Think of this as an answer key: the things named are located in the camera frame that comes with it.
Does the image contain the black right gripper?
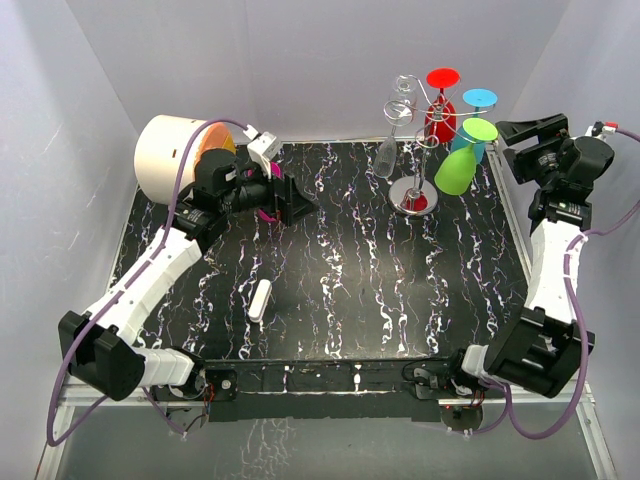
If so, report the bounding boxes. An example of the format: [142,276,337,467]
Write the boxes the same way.
[496,115,572,190]

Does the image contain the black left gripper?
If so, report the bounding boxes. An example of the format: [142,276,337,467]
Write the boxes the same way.
[221,157,319,226]

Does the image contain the pink wine glass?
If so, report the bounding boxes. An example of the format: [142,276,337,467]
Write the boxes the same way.
[258,162,282,223]

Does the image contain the green wine glass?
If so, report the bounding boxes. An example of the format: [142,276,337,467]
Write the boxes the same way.
[434,117,498,196]

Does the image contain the clear champagne flute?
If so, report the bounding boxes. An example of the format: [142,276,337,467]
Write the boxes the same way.
[372,97,415,178]

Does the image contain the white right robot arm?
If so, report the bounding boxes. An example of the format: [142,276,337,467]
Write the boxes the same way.
[445,114,618,398]

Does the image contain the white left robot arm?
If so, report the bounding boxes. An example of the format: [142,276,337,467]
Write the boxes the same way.
[58,133,317,401]

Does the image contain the blue wine glass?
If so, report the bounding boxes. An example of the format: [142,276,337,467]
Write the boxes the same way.
[449,89,499,165]

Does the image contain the red wine glass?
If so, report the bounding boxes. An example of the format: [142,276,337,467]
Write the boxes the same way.
[425,67,460,144]

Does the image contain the chrome wine glass rack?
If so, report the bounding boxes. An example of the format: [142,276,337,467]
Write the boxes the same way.
[388,75,498,217]

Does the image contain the clear wine glass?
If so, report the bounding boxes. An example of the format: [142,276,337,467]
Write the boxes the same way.
[389,75,418,110]

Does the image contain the small white bar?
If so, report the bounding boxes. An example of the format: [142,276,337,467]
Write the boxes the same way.
[248,279,272,323]

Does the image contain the white orange cylinder drum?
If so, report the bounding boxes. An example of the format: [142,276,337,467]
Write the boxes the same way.
[134,115,236,205]

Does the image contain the black front base bar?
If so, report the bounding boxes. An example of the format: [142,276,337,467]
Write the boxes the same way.
[199,356,498,425]

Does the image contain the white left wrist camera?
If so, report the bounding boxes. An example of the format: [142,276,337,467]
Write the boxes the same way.
[247,132,282,163]

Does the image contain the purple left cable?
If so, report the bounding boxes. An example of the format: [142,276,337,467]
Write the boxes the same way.
[45,118,251,448]

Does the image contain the purple cable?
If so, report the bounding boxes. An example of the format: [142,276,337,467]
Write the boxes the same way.
[469,127,640,440]
[45,118,251,448]

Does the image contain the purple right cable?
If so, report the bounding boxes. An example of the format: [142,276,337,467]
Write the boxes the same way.
[469,127,640,440]

